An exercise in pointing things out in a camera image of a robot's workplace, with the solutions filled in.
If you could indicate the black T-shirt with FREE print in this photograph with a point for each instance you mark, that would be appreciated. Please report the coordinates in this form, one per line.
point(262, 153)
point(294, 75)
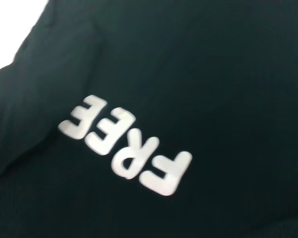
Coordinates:
point(188, 62)

